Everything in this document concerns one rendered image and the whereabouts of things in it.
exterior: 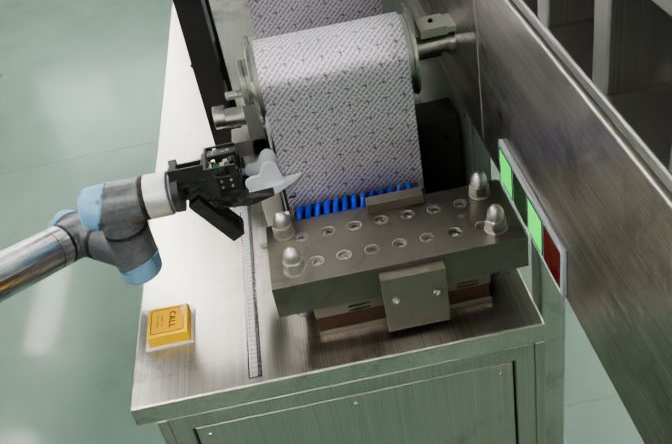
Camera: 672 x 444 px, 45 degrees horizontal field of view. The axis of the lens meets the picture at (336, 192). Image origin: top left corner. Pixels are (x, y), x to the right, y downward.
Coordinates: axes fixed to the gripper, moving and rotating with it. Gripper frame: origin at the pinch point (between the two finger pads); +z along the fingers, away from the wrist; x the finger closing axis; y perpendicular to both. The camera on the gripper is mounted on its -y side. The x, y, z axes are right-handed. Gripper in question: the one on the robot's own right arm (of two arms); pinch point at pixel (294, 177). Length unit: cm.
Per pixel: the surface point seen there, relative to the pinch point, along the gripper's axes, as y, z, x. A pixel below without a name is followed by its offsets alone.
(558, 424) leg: -98, 50, 13
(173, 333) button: -16.7, -24.8, -13.3
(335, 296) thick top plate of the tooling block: -9.9, 2.9, -19.9
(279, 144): 7.1, -1.1, -0.3
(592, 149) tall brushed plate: 31, 30, -51
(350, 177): -2.1, 9.3, -0.3
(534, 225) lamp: 9.7, 29.4, -36.0
